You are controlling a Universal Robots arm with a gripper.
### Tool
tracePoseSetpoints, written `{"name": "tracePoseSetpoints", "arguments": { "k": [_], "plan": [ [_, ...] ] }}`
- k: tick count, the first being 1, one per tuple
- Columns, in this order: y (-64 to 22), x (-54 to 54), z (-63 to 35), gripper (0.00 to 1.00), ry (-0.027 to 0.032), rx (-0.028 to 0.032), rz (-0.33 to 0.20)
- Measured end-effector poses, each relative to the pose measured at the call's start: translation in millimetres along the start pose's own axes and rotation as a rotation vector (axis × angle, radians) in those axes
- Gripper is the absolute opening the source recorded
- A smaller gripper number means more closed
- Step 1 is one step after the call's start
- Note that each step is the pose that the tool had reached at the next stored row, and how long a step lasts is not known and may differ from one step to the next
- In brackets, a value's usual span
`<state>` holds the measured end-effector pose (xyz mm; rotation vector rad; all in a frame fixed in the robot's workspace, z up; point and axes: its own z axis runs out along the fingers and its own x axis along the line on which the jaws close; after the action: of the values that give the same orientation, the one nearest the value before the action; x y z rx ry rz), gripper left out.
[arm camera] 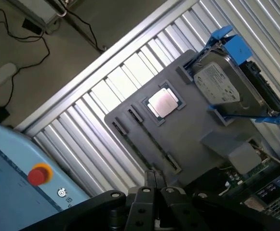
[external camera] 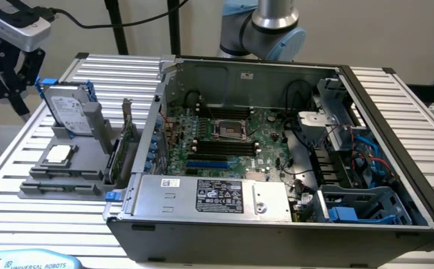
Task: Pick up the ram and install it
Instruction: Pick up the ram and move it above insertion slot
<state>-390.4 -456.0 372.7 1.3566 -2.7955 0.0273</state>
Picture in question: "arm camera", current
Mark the blue disk caddy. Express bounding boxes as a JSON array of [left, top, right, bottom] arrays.
[[182, 25, 280, 124]]

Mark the red emergency stop button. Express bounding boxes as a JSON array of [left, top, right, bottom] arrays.
[[27, 163, 54, 186]]

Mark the white power strip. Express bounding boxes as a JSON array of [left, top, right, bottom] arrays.
[[0, 63, 18, 98]]

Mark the dark metal stand leg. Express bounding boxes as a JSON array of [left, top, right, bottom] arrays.
[[45, 0, 106, 51]]

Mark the black floor cable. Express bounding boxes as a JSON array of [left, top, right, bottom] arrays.
[[0, 6, 51, 109]]

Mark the grey parts rack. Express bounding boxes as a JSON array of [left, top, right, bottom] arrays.
[[105, 49, 263, 191]]

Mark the green RAM stick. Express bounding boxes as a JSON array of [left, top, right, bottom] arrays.
[[128, 109, 179, 172], [112, 120, 156, 170]]

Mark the green graphics card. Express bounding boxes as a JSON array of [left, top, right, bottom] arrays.
[[220, 141, 274, 191]]

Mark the light blue teach pendant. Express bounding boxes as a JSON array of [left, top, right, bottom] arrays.
[[0, 124, 93, 231]]

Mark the silver hard disk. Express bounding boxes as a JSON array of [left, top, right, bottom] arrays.
[[193, 47, 280, 116]]

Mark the black power adapter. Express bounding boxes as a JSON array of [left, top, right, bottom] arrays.
[[21, 18, 43, 35]]

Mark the open PC case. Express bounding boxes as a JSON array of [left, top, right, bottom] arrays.
[[244, 165, 280, 221]]

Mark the silver CPU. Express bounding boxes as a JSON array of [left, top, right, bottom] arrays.
[[147, 88, 179, 118]]

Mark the grey metal cabinet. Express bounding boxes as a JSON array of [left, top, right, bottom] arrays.
[[6, 0, 67, 33]]

